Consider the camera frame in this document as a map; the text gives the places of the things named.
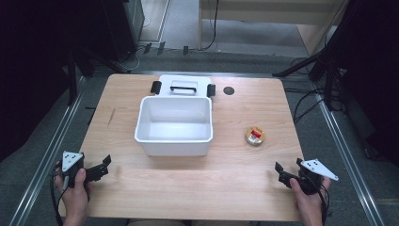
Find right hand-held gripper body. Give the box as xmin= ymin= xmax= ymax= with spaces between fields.
xmin=295 ymin=157 xmax=340 ymax=196

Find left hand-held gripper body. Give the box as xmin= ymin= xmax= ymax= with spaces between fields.
xmin=60 ymin=151 xmax=87 ymax=189

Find round gold tin red label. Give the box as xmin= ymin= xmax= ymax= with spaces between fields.
xmin=244 ymin=125 xmax=266 ymax=147

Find white plastic storage box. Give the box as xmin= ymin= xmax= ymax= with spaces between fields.
xmin=134 ymin=95 xmax=215 ymax=157

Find person's right hand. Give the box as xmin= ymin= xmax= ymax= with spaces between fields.
xmin=288 ymin=176 xmax=332 ymax=220

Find person's left hand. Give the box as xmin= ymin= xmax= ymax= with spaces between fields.
xmin=54 ymin=168 xmax=94 ymax=220

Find black stand legs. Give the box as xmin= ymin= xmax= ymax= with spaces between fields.
xmin=64 ymin=43 xmax=130 ymax=106
xmin=271 ymin=51 xmax=346 ymax=111

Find black cabinet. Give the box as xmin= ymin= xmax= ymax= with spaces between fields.
xmin=102 ymin=0 xmax=146 ymax=63

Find light wooden furniture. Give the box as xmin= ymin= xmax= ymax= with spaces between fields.
xmin=198 ymin=0 xmax=350 ymax=57

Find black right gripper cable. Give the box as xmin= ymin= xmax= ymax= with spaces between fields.
xmin=309 ymin=175 xmax=331 ymax=226

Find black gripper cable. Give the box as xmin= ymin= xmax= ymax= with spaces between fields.
xmin=49 ymin=160 xmax=71 ymax=226
xmin=309 ymin=175 xmax=331 ymax=226

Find metal floor rail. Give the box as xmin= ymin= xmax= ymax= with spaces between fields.
xmin=8 ymin=76 xmax=88 ymax=226
xmin=311 ymin=83 xmax=388 ymax=226

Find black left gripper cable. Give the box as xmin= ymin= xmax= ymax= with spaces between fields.
xmin=49 ymin=160 xmax=71 ymax=226

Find black floor cables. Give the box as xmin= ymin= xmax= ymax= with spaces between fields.
xmin=283 ymin=56 xmax=328 ymax=124

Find white floor cable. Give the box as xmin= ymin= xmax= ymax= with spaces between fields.
xmin=123 ymin=17 xmax=152 ymax=72

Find white box lid black handle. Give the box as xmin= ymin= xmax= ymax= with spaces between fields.
xmin=150 ymin=73 xmax=217 ymax=99

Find black hanging cable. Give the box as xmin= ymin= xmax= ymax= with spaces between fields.
xmin=202 ymin=0 xmax=220 ymax=52

